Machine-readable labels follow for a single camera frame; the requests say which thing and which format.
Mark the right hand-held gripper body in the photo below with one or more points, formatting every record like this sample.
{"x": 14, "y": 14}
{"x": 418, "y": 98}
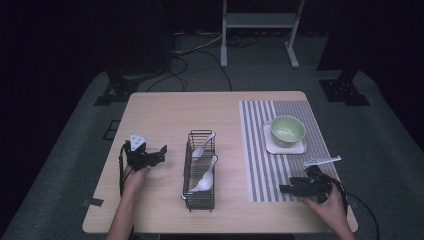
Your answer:
{"x": 315, "y": 185}

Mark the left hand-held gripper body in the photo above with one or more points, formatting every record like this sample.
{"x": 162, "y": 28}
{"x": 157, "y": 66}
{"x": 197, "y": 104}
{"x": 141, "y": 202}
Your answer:
{"x": 138, "y": 156}

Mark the white ceramic spoon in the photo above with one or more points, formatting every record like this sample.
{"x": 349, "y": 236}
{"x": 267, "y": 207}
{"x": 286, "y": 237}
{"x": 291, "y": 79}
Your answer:
{"x": 204, "y": 182}
{"x": 200, "y": 150}

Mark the green bowl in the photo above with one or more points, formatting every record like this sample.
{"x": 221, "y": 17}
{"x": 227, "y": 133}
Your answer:
{"x": 287, "y": 130}

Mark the person's left hand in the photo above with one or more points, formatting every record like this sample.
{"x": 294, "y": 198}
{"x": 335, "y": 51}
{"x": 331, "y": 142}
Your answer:
{"x": 135, "y": 181}

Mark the person's right hand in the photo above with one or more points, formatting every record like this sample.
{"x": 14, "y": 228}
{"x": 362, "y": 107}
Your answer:
{"x": 330, "y": 210}

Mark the striped grey placemat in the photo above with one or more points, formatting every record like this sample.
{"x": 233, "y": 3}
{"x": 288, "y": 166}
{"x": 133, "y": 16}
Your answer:
{"x": 263, "y": 180}

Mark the white square tray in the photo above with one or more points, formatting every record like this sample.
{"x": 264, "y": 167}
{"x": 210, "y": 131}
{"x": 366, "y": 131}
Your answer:
{"x": 286, "y": 150}

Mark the grey tape strip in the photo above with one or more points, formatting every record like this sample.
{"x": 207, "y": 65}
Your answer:
{"x": 93, "y": 201}

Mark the black stand base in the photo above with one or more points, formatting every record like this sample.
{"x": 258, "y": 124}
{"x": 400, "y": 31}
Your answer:
{"x": 345, "y": 91}
{"x": 123, "y": 88}

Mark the white metal stand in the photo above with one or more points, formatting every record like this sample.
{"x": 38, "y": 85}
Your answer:
{"x": 260, "y": 20}

